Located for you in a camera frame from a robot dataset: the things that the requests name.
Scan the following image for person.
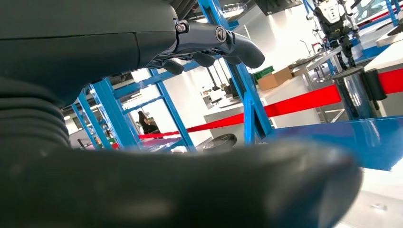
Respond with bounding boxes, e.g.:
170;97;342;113
137;111;160;135

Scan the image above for black round base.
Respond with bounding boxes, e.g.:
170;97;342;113
203;133;238;155

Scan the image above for green plastic crate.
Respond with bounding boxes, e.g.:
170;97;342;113
251;65;275;83

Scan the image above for brown cardboard box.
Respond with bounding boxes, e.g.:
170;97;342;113
257;66;293;91

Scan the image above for chrome steel frame table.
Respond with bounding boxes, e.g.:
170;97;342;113
289;46;347;124

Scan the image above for black stanchion post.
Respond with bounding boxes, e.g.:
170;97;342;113
332;66;388;120

